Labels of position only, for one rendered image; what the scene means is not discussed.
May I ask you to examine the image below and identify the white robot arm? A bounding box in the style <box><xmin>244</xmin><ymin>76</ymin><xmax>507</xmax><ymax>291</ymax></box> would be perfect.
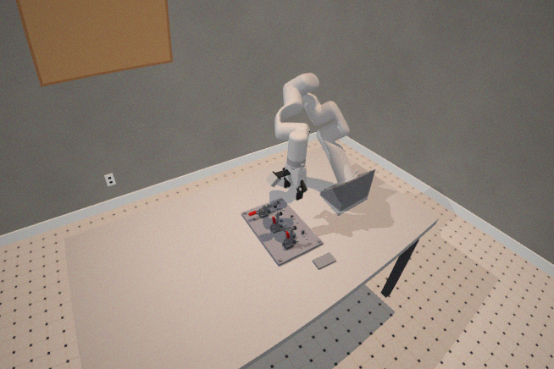
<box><xmin>274</xmin><ymin>73</ymin><xmax>358</xmax><ymax>185</ymax></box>

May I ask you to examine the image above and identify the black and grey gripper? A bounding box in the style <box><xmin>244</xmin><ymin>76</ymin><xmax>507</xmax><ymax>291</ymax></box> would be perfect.
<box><xmin>282</xmin><ymin>161</ymin><xmax>307</xmax><ymax>201</ymax></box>

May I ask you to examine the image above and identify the toggle clamp with red handle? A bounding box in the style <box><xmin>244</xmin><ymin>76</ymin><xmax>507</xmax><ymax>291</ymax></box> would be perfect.
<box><xmin>282</xmin><ymin>226</ymin><xmax>296</xmax><ymax>250</ymax></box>
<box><xmin>248</xmin><ymin>202</ymin><xmax>278</xmax><ymax>218</ymax></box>

